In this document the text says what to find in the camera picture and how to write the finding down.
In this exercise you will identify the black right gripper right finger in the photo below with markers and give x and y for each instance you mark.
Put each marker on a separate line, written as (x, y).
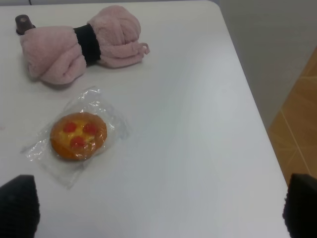
(300, 209)

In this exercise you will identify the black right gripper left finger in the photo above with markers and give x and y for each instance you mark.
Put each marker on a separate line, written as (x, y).
(19, 208)

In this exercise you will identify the wrapped fruit tart pastry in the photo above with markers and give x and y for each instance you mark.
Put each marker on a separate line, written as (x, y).
(86, 128)

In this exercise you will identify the pink rolled towel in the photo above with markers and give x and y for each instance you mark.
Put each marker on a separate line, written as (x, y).
(58, 55)

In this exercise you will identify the brown coffee capsule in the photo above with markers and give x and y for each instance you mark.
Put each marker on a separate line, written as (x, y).
(23, 23)

